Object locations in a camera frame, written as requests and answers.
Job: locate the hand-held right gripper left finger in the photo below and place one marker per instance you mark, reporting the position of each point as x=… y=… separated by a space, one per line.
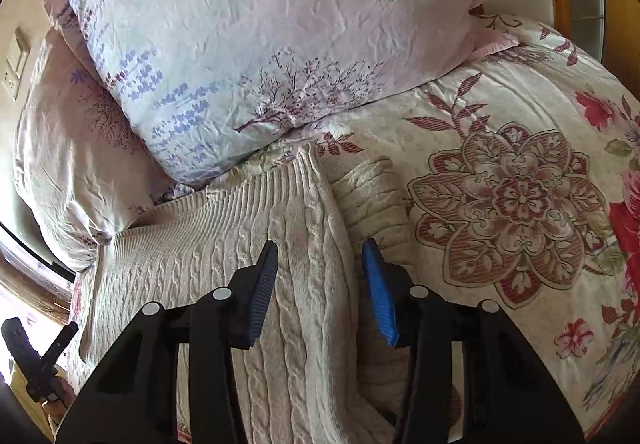
x=257 y=299

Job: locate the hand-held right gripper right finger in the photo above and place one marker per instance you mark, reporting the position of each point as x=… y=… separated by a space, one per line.
x=380 y=294

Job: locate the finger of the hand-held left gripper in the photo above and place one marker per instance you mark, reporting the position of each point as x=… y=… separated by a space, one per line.
x=25 y=356
x=59 y=346

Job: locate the brown wooden furniture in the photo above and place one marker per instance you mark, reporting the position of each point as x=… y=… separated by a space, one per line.
x=30 y=284

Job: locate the cream floral bedspread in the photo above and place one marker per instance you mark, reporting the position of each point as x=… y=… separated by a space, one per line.
x=500 y=204

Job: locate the pink floral pillow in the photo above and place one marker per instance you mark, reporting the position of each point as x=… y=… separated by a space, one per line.
x=70 y=148

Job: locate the pink pillow with tree print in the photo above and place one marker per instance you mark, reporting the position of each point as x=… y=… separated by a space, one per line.
x=275 y=13

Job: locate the beige wall socket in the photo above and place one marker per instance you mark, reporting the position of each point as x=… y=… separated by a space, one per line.
x=15 y=63

